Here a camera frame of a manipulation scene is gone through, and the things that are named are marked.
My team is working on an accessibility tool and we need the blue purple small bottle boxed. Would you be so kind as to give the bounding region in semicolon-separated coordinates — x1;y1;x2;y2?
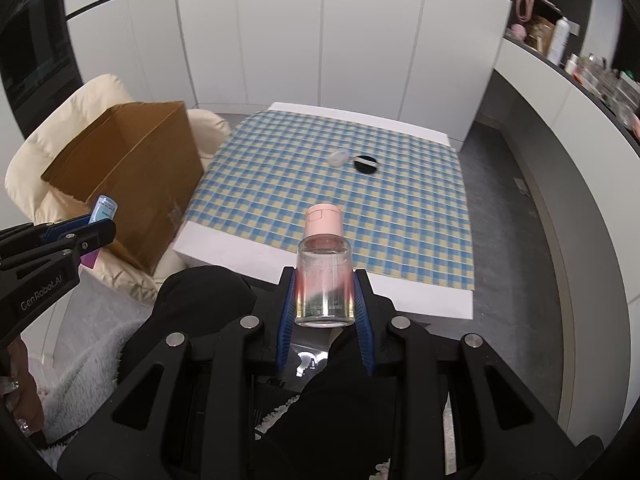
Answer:
80;195;118;269

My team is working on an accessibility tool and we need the clear bottle pink cap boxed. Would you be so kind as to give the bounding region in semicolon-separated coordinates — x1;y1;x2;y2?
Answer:
295;204;355;328

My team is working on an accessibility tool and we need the person left hand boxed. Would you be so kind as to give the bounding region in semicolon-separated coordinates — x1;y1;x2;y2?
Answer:
1;337;44;437

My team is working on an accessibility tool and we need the brown cardboard box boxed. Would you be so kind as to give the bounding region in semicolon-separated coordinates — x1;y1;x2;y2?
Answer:
42;102;203;274

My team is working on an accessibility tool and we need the white low table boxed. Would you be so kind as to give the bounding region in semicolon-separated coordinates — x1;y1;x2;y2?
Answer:
174;102;474;320

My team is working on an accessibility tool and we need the cream padded armchair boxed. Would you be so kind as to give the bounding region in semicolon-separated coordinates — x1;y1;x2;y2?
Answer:
4;74;231;304

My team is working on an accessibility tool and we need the grey fluffy blanket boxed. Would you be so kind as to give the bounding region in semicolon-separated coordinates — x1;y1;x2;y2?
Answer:
32;271;157;469

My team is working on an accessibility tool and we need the blue yellow checkered tablecloth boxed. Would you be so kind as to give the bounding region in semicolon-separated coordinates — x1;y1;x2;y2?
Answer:
184;110;474;290

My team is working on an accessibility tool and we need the white spray bottle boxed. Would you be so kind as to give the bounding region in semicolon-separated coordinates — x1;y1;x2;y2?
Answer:
546;16;570;66

